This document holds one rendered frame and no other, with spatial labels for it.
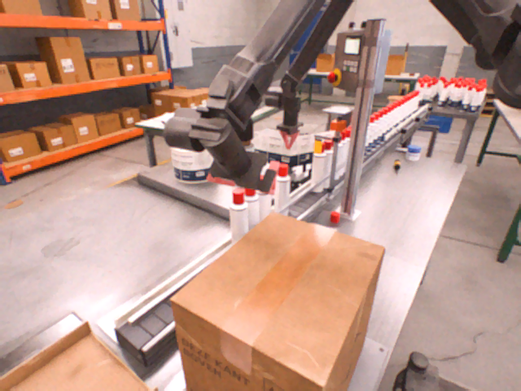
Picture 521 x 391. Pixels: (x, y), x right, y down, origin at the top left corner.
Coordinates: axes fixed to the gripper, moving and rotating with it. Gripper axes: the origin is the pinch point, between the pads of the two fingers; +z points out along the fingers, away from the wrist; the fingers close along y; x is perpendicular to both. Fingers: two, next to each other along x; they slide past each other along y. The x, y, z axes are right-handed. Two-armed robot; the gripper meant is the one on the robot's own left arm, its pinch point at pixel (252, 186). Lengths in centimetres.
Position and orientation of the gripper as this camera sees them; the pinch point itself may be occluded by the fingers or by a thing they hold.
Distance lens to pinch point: 66.6
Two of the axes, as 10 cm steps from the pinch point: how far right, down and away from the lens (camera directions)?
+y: -8.9, -1.9, 4.1
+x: -3.4, 8.8, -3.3
